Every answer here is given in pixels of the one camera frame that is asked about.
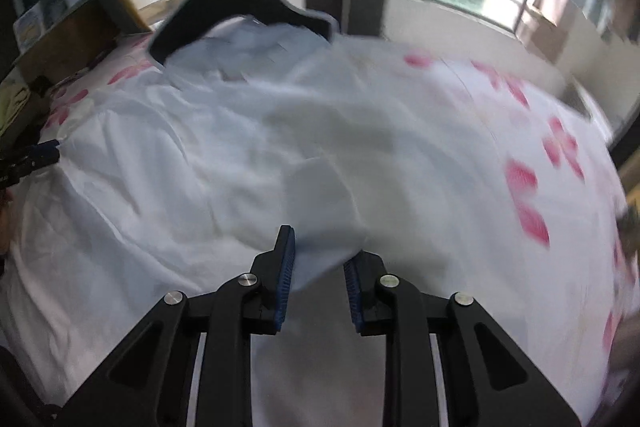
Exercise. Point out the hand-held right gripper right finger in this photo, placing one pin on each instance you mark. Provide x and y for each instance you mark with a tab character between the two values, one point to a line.
352	292

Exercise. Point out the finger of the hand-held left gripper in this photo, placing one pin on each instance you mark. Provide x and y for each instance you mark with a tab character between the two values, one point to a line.
42	153

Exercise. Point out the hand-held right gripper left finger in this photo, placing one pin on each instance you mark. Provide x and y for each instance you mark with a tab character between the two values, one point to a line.
285	272

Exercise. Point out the white garment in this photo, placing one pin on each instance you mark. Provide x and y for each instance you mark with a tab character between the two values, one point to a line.
300	157

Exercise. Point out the beige cloth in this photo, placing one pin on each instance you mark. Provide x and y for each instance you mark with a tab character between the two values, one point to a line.
12	112

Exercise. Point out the brown cardboard box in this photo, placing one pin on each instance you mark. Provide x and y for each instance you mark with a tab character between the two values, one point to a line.
75	37

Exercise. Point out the white pink floral bedsheet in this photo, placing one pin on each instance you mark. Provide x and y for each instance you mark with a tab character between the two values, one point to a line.
550	207

